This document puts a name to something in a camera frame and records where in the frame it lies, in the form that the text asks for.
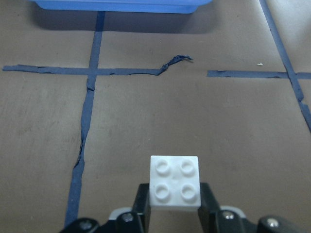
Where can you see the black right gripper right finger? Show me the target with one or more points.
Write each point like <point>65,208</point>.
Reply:
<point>217,219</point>

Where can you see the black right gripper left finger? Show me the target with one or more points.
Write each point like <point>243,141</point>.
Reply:
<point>134,221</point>

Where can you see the white block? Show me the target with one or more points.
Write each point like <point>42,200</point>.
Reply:
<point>174,183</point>

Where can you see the blue plastic tray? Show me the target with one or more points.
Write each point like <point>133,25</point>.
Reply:
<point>139,6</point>

